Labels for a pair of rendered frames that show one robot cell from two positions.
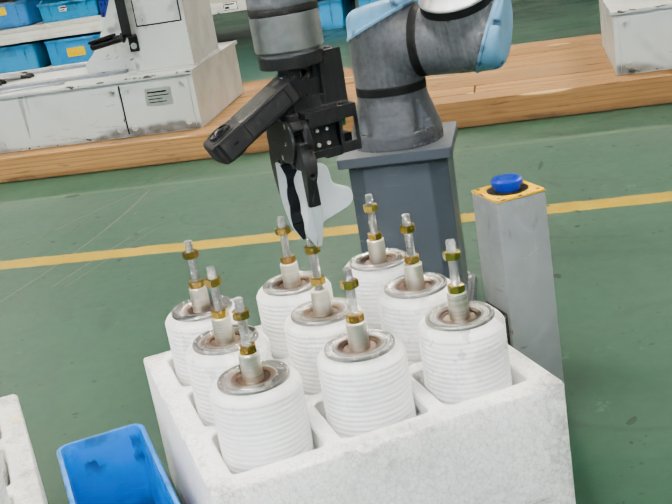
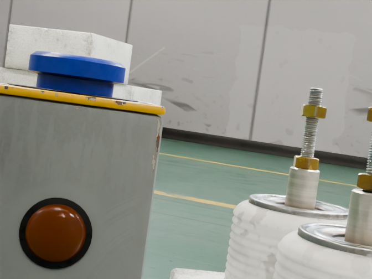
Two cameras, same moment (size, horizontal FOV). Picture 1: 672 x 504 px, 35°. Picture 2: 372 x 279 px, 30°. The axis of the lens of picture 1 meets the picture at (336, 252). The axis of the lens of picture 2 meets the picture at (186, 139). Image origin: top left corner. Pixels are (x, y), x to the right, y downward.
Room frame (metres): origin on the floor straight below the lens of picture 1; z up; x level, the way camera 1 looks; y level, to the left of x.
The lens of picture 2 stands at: (1.59, -0.14, 0.32)
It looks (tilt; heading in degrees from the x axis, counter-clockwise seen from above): 3 degrees down; 188
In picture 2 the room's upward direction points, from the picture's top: 8 degrees clockwise
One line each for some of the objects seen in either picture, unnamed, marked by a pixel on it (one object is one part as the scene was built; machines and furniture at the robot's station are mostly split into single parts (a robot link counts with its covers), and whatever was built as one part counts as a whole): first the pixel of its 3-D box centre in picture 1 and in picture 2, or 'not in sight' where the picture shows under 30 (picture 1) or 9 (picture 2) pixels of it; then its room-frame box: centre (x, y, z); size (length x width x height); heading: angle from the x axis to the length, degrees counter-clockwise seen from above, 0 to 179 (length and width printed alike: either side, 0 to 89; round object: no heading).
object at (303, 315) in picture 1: (323, 312); not in sight; (1.15, 0.03, 0.25); 0.08 x 0.08 x 0.01
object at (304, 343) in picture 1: (335, 383); not in sight; (1.15, 0.03, 0.16); 0.10 x 0.10 x 0.18
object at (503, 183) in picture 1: (507, 185); (76, 81); (1.30, -0.23, 0.32); 0.04 x 0.04 x 0.02
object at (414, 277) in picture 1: (414, 275); (367, 220); (1.18, -0.09, 0.26); 0.02 x 0.02 x 0.03
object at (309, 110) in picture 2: (451, 254); (313, 111); (1.07, -0.12, 0.32); 0.02 x 0.02 x 0.01; 68
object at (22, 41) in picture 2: not in sight; (71, 56); (-1.32, -1.08, 0.45); 0.39 x 0.39 x 0.18; 78
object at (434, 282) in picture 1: (415, 286); (363, 242); (1.18, -0.09, 0.25); 0.08 x 0.08 x 0.01
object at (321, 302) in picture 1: (321, 302); not in sight; (1.15, 0.03, 0.26); 0.02 x 0.02 x 0.03
